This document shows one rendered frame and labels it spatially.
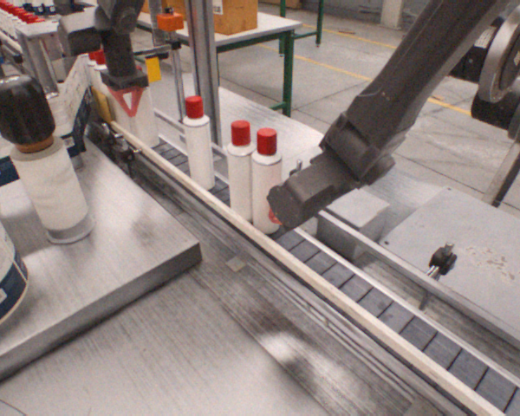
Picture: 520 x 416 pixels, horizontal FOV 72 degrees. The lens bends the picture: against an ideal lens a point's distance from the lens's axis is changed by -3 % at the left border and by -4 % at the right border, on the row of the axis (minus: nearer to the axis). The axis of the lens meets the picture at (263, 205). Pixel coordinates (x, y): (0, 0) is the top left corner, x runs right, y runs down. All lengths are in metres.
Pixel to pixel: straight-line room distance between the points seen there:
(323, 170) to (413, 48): 0.17
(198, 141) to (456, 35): 0.52
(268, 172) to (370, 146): 0.23
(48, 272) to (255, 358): 0.39
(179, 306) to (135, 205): 0.25
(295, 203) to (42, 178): 0.43
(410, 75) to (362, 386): 0.43
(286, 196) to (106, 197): 0.51
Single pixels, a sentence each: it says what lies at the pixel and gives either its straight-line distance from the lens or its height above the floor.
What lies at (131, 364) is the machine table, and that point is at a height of 0.83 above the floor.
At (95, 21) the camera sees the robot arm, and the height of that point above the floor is 1.22.
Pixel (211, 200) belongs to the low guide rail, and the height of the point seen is 0.91.
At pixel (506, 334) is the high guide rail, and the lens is 0.56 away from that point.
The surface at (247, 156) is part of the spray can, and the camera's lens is 0.63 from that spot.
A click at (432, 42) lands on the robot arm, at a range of 0.37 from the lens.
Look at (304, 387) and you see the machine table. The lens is 0.59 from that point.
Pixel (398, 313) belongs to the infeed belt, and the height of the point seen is 0.88.
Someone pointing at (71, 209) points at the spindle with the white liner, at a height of 0.95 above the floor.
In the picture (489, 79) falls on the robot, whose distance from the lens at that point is 0.91.
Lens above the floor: 1.36
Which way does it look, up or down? 39 degrees down
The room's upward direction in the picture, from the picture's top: straight up
